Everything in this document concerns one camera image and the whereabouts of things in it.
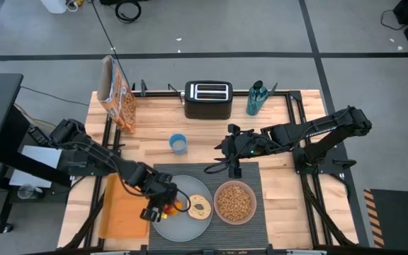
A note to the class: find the blue cup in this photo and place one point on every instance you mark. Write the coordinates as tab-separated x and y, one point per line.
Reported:
178	143

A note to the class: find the orange cereal box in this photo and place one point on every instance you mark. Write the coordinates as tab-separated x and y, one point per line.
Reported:
119	102

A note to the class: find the grey woven placemat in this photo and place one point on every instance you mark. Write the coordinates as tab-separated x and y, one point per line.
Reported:
243	235

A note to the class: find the brown cereal pieces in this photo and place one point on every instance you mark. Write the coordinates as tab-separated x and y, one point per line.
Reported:
234	203

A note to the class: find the white paper sheet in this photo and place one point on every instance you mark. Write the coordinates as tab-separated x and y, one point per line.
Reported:
41	156

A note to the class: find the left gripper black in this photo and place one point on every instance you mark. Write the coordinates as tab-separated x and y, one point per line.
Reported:
161	189

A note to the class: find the teal water bottle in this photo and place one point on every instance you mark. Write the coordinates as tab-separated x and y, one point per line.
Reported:
256	101

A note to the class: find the orange cutting board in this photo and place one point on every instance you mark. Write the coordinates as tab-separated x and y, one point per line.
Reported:
122	216

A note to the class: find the grey round plate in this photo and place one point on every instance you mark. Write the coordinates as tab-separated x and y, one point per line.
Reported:
182	230

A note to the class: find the red fruit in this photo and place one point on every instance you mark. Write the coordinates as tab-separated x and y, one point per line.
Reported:
173	209

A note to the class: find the white floor appliance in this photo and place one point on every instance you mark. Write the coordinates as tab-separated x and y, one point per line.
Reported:
53	5

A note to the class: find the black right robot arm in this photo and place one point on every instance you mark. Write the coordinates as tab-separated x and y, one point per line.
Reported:
317	131

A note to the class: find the pink round bowl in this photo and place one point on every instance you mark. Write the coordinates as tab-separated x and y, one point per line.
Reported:
216	203

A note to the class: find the black metal rig frame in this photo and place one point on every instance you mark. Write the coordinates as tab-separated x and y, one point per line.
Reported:
303	184

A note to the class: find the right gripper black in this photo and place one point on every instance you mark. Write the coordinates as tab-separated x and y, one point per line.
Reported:
243	145

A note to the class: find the black hazard-striped mat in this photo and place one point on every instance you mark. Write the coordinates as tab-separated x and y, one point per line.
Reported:
399	219

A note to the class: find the clear plastic cup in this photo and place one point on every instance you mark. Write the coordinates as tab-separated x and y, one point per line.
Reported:
28	192

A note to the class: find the tan bagel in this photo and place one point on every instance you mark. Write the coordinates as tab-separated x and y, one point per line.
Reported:
204	212

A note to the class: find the black two-slot toaster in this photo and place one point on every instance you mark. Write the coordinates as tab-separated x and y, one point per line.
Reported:
207	108

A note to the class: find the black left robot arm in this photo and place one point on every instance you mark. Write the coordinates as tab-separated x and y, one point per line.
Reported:
94	159

